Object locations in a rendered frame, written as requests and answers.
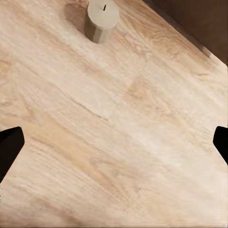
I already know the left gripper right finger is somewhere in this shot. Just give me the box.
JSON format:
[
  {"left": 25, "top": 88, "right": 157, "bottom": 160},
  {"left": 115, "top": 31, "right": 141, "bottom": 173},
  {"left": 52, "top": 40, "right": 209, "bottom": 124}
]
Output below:
[{"left": 213, "top": 126, "right": 228, "bottom": 164}]

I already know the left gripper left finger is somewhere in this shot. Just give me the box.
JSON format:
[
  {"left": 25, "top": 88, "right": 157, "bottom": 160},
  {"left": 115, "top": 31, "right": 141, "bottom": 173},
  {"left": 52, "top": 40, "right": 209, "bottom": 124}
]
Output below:
[{"left": 0, "top": 127, "right": 25, "bottom": 183}]

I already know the pillar candle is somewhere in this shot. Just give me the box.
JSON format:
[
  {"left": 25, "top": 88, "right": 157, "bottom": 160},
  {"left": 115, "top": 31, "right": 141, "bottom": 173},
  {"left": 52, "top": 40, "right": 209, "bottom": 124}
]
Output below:
[{"left": 84, "top": 0, "right": 119, "bottom": 45}]

